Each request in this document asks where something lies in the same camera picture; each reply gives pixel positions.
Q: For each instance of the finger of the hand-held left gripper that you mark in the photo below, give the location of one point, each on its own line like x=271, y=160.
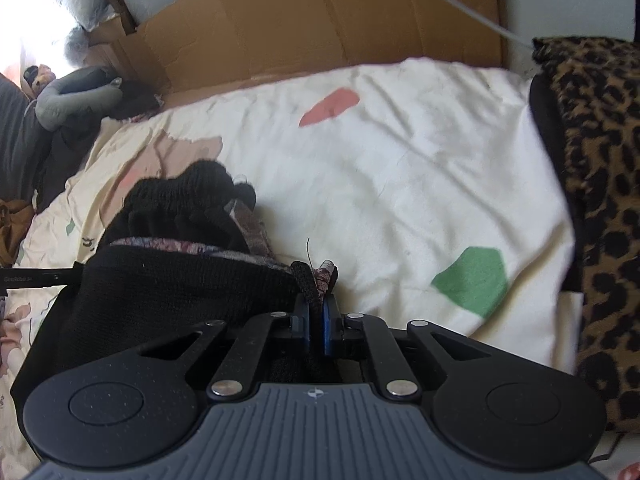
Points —
x=35, y=277

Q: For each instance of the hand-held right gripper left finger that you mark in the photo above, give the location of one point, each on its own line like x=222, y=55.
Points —
x=301, y=330

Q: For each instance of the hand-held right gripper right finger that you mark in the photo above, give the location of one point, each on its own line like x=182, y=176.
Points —
x=330, y=327

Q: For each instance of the black pants with floral trim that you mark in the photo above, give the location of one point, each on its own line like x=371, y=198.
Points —
x=175, y=285

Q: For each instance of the brown garment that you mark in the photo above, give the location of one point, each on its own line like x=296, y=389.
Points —
x=12, y=230

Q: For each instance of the dark grey cloth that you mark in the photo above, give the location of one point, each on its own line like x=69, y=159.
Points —
x=75, y=152

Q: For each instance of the cream printed bedsheet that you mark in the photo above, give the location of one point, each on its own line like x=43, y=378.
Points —
x=400, y=170

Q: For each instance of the grey neck pillow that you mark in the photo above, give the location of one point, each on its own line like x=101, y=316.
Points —
x=70, y=97

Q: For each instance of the small stuffed toy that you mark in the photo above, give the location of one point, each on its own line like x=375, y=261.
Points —
x=39, y=77

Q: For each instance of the grey fluffy cloth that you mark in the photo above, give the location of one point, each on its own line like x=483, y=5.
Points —
x=77, y=47

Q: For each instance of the leopard print garment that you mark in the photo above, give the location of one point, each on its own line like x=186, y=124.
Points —
x=610, y=210

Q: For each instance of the brown cardboard sheet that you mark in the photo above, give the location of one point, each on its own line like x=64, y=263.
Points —
x=300, y=15

